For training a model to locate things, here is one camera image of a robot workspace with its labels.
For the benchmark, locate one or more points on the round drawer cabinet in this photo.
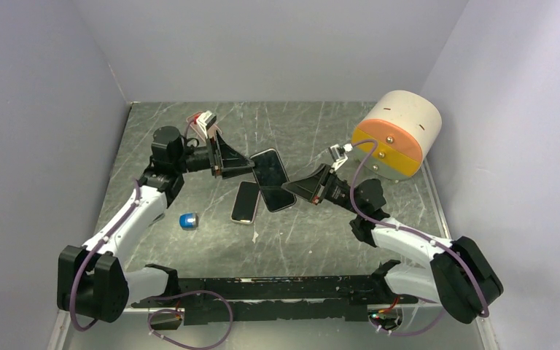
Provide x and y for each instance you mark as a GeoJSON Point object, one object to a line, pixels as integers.
{"type": "Point", "coordinates": [405, 126]}

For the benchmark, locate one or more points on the black phone case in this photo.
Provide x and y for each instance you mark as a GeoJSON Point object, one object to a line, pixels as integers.
{"type": "Point", "coordinates": [285, 205]}

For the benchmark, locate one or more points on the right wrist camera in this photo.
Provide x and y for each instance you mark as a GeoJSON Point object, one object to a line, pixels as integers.
{"type": "Point", "coordinates": [339, 155]}

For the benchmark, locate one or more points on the beige phone case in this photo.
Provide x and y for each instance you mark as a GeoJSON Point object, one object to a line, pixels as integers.
{"type": "Point", "coordinates": [235, 212]}

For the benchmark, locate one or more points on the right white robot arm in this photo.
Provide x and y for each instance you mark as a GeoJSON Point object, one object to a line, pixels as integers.
{"type": "Point", "coordinates": [452, 273]}

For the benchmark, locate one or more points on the blue grey small cylinder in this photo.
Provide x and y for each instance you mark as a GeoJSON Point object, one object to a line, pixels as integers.
{"type": "Point", "coordinates": [189, 221]}

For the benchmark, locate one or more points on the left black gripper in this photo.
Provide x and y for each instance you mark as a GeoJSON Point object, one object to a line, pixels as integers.
{"type": "Point", "coordinates": [223, 160]}

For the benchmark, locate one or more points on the black smartphone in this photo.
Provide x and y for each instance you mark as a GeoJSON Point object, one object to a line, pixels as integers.
{"type": "Point", "coordinates": [272, 176]}
{"type": "Point", "coordinates": [245, 202]}

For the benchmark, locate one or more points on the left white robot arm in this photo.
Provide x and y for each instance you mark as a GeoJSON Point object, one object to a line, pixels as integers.
{"type": "Point", "coordinates": [91, 280]}

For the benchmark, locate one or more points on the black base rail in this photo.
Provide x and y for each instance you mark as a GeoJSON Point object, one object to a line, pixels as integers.
{"type": "Point", "coordinates": [350, 297]}

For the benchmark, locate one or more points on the pink phone case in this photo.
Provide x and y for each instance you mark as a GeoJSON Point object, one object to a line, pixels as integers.
{"type": "Point", "coordinates": [190, 133]}

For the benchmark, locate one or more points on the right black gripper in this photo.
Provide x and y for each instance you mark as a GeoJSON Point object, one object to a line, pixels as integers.
{"type": "Point", "coordinates": [309, 187]}

